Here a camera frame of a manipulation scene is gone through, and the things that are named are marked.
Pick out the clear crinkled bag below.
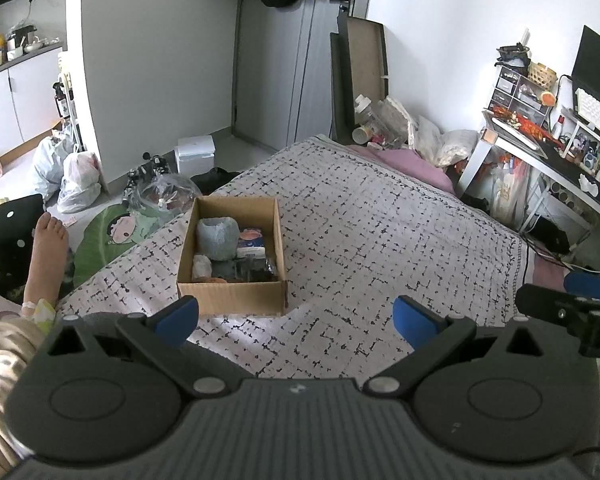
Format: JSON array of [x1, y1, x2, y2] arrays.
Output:
[[379, 95, 417, 150]]

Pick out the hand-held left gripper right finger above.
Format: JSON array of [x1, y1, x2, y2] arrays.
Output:
[[362, 294, 539, 397]]

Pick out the cardboard box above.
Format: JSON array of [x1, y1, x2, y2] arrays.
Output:
[[175, 195, 289, 317]]

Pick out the white kitchen cabinet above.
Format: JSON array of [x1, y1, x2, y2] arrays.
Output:
[[0, 42, 67, 162]]

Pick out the white stuffed bags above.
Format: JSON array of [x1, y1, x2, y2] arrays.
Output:
[[414, 114, 479, 169]]

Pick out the green cartoon floor mat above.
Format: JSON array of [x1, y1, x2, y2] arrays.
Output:
[[71, 204, 193, 292]]

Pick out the clear black plastic bag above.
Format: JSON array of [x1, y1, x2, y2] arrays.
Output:
[[229, 256, 282, 284]]

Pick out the grey plastic bag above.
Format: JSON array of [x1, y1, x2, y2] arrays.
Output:
[[31, 131, 77, 197]]

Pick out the brown folding board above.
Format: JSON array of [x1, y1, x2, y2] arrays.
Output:
[[329, 11, 390, 142]]

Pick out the person's beige clothing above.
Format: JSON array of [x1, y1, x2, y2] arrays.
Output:
[[0, 292, 57, 468]]

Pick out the clear drawer organiser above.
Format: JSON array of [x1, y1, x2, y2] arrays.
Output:
[[489, 61, 552, 117]]

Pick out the black bottle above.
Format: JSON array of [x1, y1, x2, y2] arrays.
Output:
[[52, 82, 69, 119]]

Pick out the white trolley rack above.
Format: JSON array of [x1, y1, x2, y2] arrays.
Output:
[[55, 51, 84, 154]]

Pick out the grey door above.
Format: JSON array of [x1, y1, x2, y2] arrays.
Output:
[[234, 0, 377, 150]]

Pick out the clear plastic bottle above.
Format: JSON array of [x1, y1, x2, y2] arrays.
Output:
[[353, 94, 382, 132]]

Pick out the person's bare foot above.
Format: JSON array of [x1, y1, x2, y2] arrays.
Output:
[[21, 212, 69, 320]]

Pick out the black polka dot cushion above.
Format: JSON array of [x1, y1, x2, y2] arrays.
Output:
[[0, 193, 47, 297]]

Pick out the white desk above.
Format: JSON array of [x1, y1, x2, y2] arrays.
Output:
[[454, 108, 600, 242]]

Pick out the black tripod gear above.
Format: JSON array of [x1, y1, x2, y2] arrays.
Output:
[[124, 151, 172, 197]]

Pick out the white storage box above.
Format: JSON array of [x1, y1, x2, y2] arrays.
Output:
[[173, 134, 217, 177]]

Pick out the white keyboard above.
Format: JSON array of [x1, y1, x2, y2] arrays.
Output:
[[573, 88, 600, 147]]

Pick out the grey fluffy plush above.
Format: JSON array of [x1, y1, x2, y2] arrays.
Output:
[[195, 217, 240, 262]]

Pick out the blue white tissue pack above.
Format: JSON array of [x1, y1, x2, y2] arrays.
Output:
[[237, 237, 268, 259]]

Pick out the woven basket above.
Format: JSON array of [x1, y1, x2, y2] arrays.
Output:
[[527, 61, 559, 89]]

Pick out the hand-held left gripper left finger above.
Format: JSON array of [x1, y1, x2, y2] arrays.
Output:
[[44, 295, 242, 397]]

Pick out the black monitor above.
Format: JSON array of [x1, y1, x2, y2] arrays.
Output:
[[571, 24, 600, 107]]

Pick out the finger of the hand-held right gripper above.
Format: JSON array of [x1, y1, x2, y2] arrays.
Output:
[[561, 270, 600, 302], [514, 283, 588, 328]]

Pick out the black cloth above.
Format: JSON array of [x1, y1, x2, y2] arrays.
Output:
[[189, 166, 242, 197]]

